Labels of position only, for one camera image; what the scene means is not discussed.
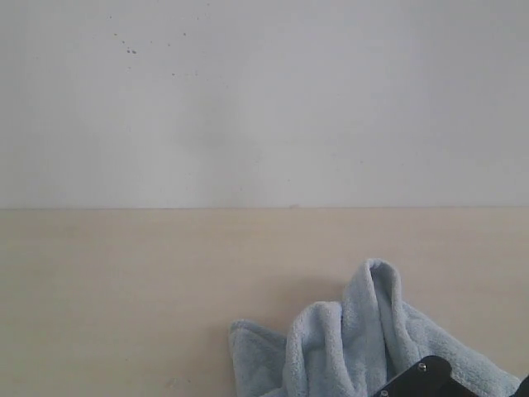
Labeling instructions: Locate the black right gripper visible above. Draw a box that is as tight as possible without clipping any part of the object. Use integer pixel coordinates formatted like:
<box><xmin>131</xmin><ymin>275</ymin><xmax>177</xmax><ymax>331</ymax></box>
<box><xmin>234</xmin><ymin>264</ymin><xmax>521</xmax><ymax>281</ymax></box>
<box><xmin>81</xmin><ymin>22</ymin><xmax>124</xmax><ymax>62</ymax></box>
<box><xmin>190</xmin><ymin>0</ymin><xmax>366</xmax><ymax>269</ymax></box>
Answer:
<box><xmin>374</xmin><ymin>354</ymin><xmax>529</xmax><ymax>397</ymax></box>

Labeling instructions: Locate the light blue terry towel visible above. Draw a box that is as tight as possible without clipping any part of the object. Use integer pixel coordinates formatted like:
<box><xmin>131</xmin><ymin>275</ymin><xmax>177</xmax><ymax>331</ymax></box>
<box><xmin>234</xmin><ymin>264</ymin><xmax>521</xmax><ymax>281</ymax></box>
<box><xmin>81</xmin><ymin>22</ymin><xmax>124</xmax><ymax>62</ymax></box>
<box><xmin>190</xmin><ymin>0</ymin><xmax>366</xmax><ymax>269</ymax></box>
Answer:
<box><xmin>229</xmin><ymin>259</ymin><xmax>521</xmax><ymax>396</ymax></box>

